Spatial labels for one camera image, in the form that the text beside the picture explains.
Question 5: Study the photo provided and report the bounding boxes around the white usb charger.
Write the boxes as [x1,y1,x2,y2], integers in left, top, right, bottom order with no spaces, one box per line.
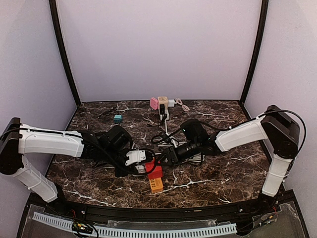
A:
[168,99,175,107]

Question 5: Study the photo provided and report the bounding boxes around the white slotted cable duct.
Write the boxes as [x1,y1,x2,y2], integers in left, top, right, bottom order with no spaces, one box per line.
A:
[32,212,237,238]

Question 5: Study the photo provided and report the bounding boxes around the orange power strip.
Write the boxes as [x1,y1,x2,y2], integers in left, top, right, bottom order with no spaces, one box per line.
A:
[149,178,163,193]

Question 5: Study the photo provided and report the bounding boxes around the teal usb charger plug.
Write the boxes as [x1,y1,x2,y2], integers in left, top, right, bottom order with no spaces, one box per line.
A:
[113,115,123,124]

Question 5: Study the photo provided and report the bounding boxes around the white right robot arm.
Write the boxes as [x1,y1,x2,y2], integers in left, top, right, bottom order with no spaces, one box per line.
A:
[156,105,306,197]

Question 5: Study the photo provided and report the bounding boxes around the beige cube socket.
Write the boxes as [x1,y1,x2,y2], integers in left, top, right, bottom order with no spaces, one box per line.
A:
[158,96,169,108]

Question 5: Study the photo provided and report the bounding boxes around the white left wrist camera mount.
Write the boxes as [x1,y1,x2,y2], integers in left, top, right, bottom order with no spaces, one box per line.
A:
[125,150,146,166]

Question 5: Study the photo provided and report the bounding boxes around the white adapter plug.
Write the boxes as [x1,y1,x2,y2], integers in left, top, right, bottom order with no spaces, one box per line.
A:
[135,165,146,174]

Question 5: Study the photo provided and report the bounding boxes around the white coiled cable at back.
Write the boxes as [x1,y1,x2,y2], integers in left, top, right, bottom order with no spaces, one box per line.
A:
[157,119,206,166]

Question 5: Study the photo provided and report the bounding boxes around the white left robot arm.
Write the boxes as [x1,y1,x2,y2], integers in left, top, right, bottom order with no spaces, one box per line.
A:
[0,118,153,203]

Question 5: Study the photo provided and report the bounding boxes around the pink plug adapter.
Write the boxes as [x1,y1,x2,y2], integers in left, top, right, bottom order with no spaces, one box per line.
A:
[150,97,159,110]

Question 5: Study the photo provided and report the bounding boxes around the white power strip at back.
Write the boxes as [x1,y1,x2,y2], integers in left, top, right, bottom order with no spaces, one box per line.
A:
[158,108,169,120]

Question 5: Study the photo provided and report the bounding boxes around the black plug at back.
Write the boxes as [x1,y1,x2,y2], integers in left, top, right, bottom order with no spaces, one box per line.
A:
[159,104,165,115]

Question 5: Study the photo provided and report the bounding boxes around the black charger cable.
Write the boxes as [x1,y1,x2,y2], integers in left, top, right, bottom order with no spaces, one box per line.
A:
[98,108,119,119]

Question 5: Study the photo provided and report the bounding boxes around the red cube socket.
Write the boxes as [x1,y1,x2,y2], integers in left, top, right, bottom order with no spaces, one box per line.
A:
[145,160,163,180]

